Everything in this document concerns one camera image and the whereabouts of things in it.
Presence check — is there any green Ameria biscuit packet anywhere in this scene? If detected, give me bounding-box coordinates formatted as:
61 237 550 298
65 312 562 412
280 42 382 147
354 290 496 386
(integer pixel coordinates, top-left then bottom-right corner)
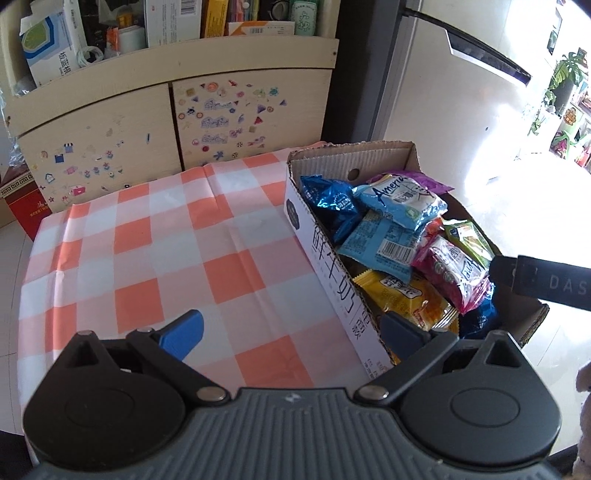
443 220 495 269

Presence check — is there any orange white checkered tablecloth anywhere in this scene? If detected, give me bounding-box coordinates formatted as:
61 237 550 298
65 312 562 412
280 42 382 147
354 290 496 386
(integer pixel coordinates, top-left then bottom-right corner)
17 150 390 403

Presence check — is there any purple snack bag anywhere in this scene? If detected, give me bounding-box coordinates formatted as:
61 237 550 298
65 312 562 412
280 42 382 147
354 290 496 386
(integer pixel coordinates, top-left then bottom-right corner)
367 170 454 195

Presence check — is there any pink Ameria biscuit packet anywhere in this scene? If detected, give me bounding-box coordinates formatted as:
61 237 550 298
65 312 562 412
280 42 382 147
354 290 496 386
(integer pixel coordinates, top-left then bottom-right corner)
412 236 491 315

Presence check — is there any beige sticker-covered cabinet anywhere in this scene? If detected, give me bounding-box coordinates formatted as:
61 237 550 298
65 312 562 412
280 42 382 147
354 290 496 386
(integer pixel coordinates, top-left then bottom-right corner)
1 1 339 212

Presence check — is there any green glass bottle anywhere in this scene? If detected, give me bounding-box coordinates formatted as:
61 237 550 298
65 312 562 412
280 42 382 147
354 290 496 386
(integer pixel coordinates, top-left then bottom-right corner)
290 0 318 36

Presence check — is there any yellow corn snack packet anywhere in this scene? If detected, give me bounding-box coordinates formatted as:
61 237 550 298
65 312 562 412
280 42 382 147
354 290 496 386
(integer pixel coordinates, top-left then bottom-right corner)
353 270 459 334

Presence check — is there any yellow slim box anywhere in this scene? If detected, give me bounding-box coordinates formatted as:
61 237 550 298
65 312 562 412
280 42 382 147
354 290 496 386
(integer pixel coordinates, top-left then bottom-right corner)
202 0 229 38

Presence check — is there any light blue snack packet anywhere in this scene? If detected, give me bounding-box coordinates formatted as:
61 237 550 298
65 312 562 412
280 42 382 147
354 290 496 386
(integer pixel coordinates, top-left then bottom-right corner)
338 210 427 284

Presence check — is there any red cardboard carton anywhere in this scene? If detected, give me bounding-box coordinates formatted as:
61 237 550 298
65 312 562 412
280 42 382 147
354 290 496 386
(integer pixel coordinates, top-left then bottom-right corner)
1 166 52 240

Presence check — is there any white barcode box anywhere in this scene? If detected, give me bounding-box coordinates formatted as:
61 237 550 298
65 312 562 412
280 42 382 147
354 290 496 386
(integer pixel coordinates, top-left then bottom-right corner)
143 0 202 48

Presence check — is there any orange white flat box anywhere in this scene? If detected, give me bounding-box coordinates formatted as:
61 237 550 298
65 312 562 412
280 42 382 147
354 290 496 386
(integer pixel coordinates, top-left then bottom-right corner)
228 20 296 36

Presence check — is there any grey refrigerator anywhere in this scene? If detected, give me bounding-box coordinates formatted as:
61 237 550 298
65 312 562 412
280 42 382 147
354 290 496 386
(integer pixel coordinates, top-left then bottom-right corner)
322 1 590 205

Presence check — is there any white blue tissue box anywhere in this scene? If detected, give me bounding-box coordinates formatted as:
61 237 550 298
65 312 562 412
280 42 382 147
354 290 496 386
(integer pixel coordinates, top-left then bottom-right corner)
19 0 87 87

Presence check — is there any light blue Ameria packet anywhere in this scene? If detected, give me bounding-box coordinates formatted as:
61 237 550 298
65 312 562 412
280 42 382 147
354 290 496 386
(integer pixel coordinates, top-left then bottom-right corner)
353 173 448 231

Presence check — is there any blue foil snack bag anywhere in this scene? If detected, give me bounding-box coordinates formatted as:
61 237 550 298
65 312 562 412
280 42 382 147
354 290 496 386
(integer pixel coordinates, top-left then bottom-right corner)
300 175 367 245

